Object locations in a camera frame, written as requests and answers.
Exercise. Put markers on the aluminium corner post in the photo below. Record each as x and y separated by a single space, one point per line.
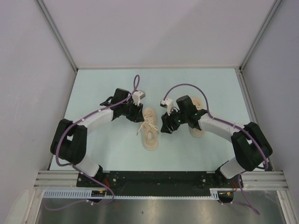
54 30
267 21

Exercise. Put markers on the aluminium corner post right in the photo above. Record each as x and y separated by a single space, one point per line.
267 21

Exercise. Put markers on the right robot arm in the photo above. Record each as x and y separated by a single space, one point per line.
250 145

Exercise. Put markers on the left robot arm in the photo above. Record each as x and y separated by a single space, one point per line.
70 139

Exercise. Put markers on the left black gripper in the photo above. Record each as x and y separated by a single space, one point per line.
137 116

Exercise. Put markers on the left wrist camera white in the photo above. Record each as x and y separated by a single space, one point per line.
137 96

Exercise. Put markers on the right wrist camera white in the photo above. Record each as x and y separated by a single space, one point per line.
166 103

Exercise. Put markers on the aluminium frame rail front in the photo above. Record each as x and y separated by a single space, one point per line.
255 180

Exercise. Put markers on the aluminium corner post left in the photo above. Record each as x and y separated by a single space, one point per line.
54 30

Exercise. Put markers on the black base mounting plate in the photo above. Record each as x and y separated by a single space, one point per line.
166 183

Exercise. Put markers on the aluminium side rail right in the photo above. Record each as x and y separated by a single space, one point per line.
246 96

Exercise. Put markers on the white shoelace of sneaker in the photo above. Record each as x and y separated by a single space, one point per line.
148 122

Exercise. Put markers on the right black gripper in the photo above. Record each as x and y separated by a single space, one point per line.
167 122

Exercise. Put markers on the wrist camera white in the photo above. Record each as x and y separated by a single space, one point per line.
166 103
137 96

